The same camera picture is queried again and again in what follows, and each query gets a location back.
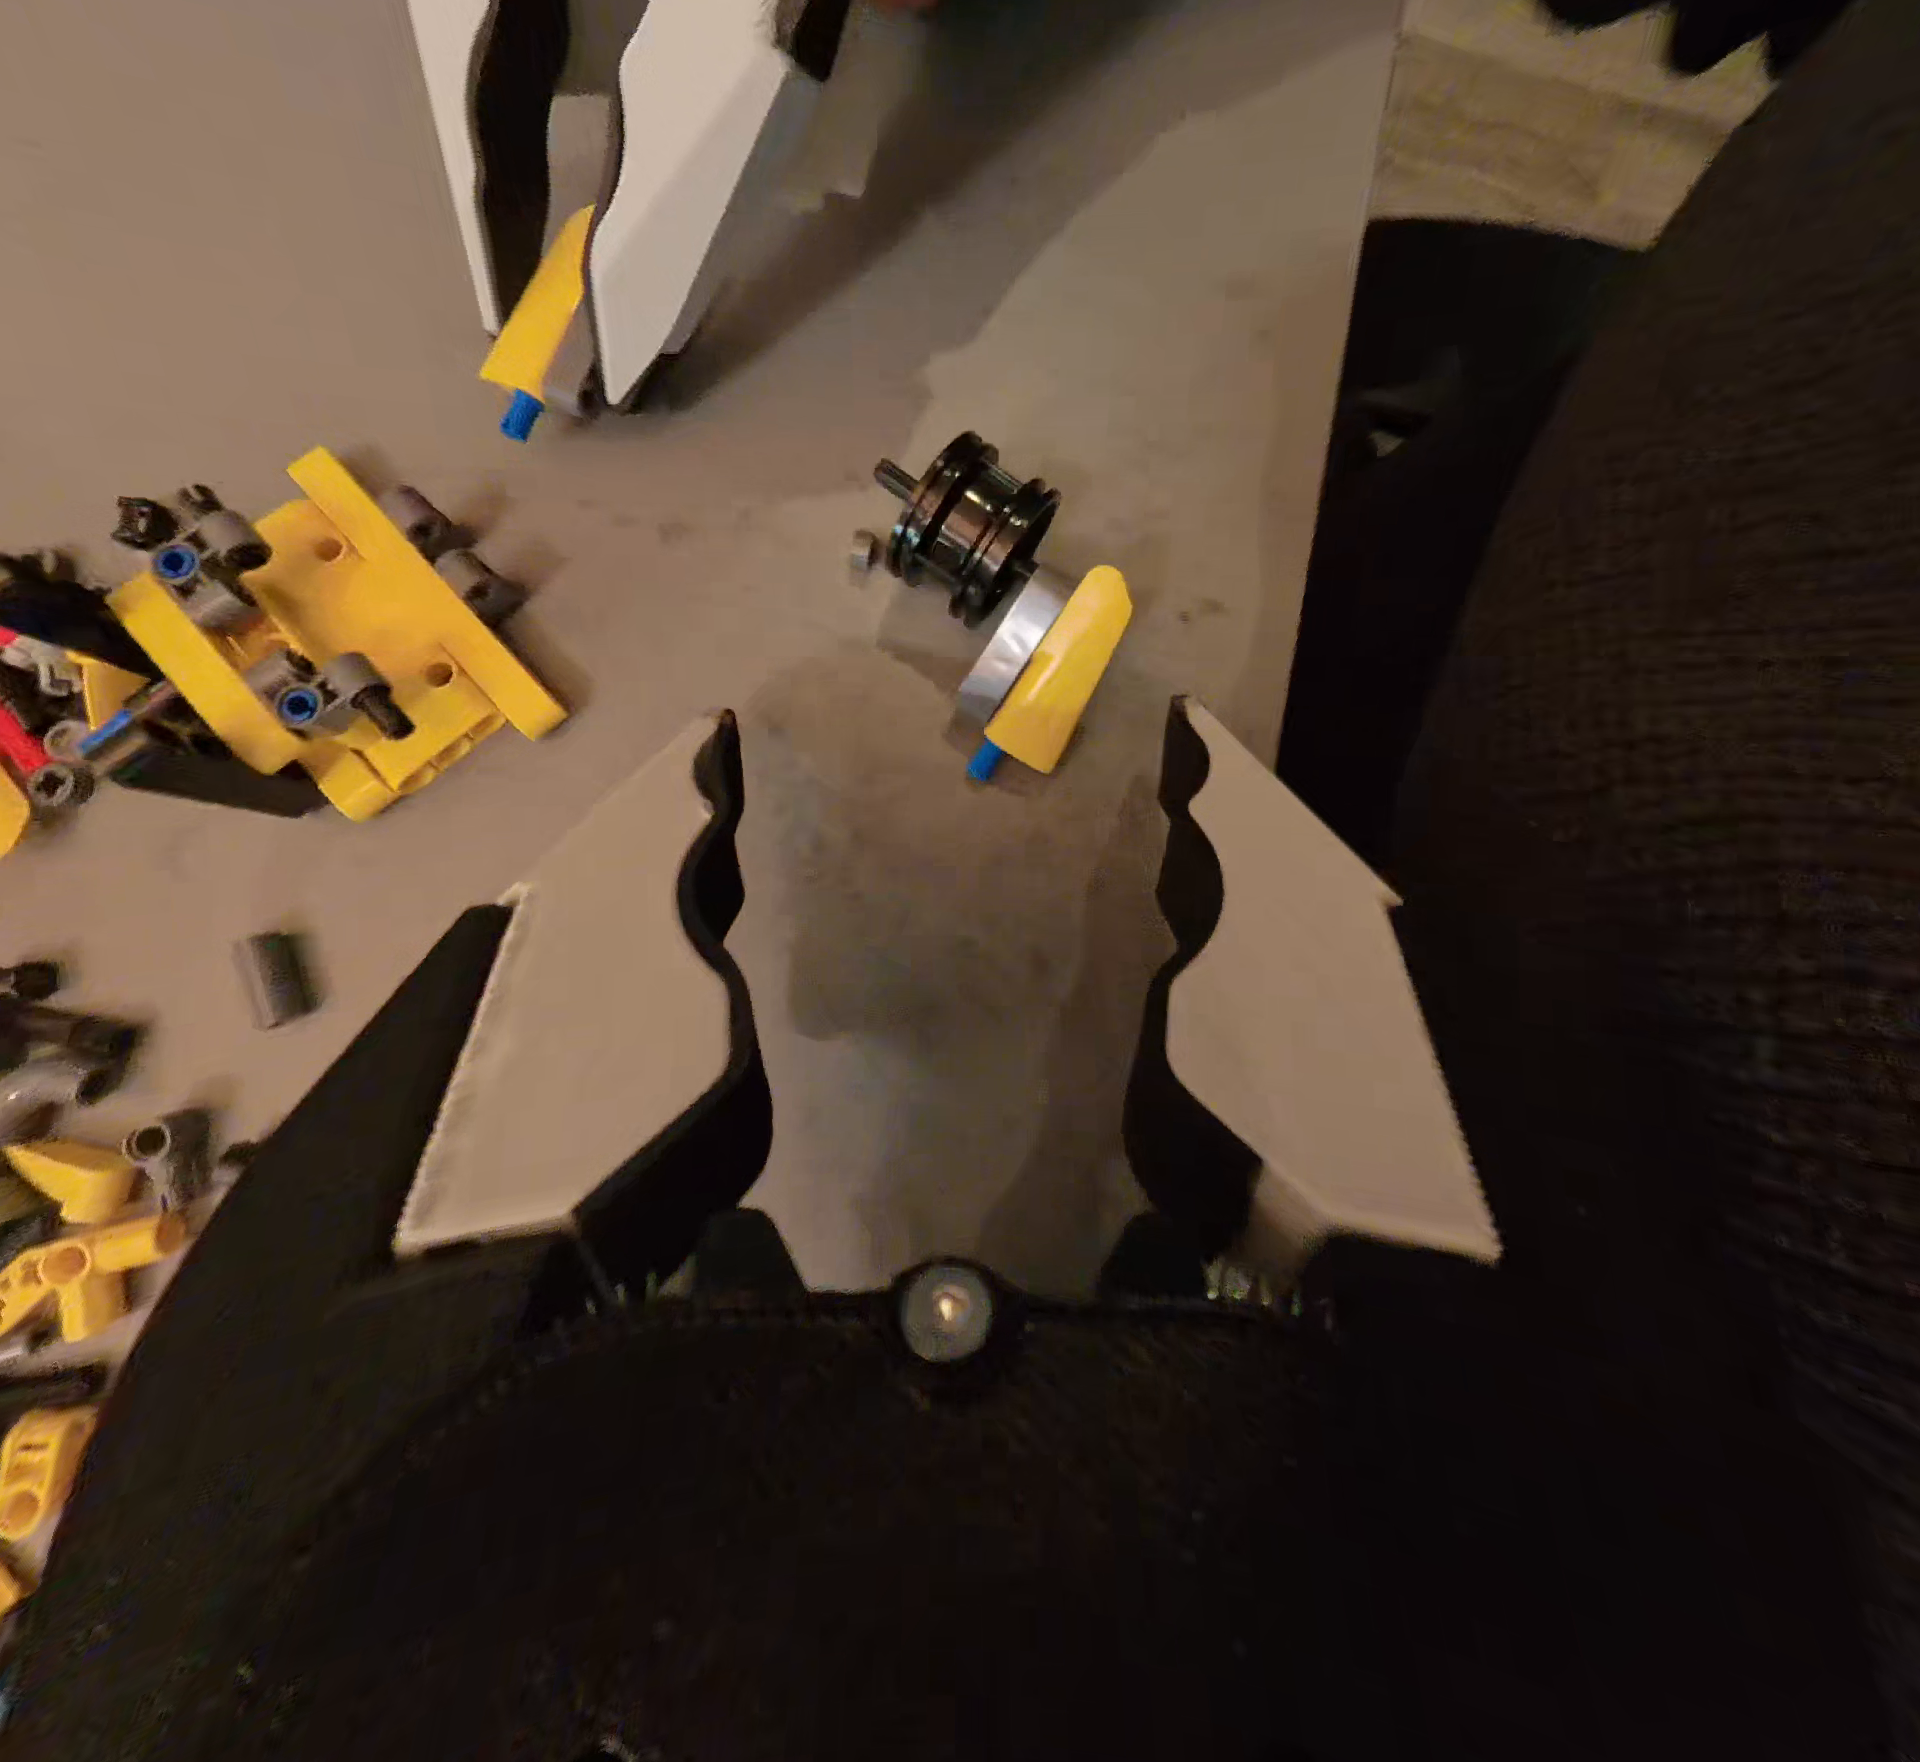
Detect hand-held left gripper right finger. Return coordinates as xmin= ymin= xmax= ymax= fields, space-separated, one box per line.
xmin=1122 ymin=697 xmax=1502 ymax=1294

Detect person's right forearm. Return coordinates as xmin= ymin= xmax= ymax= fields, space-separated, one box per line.
xmin=1035 ymin=0 xmax=1920 ymax=1721

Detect yellow panel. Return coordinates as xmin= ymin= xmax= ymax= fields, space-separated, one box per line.
xmin=480 ymin=206 xmax=606 ymax=443

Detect yellow toy brick frame assembly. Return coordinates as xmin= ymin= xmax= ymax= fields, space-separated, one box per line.
xmin=105 ymin=447 xmax=570 ymax=825

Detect black wheel assembly yellow panels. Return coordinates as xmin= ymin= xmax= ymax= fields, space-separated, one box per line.
xmin=871 ymin=430 xmax=1137 ymax=786

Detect dark grey tube brick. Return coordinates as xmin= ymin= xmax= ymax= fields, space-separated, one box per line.
xmin=235 ymin=930 xmax=323 ymax=1033

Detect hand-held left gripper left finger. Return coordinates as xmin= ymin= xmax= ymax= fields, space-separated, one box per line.
xmin=392 ymin=708 xmax=775 ymax=1288

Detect pile of toy brick parts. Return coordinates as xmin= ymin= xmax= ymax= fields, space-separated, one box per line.
xmin=0 ymin=546 xmax=260 ymax=1623

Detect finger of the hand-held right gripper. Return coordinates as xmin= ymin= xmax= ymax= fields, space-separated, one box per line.
xmin=372 ymin=0 xmax=591 ymax=341
xmin=589 ymin=0 xmax=824 ymax=411

